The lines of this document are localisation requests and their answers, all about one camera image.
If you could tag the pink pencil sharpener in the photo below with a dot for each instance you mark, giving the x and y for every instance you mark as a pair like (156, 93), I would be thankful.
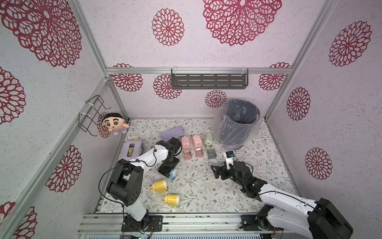
(186, 145)
(197, 142)

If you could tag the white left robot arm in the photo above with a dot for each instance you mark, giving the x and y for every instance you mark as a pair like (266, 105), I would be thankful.
(126, 179)

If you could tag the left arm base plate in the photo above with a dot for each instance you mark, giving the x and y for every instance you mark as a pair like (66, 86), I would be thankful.
(149, 223)

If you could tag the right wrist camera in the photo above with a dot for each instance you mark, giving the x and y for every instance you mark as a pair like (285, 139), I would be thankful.
(229, 159)

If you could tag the grey trash bin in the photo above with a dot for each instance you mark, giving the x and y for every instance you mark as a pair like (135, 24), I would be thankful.
(238, 122)

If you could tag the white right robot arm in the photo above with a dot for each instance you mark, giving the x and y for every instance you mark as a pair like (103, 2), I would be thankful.
(309, 218)

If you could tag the clear sharpener shavings tray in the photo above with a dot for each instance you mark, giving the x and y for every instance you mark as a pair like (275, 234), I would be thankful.
(211, 153)

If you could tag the blue pencil sharpener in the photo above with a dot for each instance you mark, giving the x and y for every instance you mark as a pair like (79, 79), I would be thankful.
(173, 174)

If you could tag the black wire wall basket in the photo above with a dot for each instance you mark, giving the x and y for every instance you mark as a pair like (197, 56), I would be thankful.
(88, 118)

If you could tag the pink sharpener shavings tray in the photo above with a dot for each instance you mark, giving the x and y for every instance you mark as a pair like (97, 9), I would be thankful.
(199, 153)

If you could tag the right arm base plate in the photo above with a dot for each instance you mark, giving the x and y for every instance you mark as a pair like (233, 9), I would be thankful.
(254, 222)

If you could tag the purple tissue box holder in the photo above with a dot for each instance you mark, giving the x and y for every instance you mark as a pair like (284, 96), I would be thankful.
(132, 149)

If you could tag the Shin-chan plush doll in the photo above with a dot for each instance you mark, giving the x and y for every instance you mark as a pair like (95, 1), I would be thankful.
(115, 123)

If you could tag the yellow pencil sharpener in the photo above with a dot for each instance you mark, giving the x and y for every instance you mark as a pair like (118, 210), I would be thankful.
(159, 187)
(172, 200)

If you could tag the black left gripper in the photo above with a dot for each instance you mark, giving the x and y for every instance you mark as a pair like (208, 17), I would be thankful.
(165, 171)

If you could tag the grey wall shelf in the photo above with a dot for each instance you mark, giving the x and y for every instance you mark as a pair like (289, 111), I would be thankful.
(209, 81)

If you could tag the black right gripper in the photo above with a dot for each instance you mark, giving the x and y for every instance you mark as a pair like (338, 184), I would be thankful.
(225, 172)

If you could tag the green pencil sharpener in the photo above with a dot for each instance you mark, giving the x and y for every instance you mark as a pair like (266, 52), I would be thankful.
(208, 140)

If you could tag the purple pencil case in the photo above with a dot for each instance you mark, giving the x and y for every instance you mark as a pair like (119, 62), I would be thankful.
(176, 132)

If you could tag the clear plastic bin liner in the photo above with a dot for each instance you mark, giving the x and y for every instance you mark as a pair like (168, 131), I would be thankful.
(235, 128)

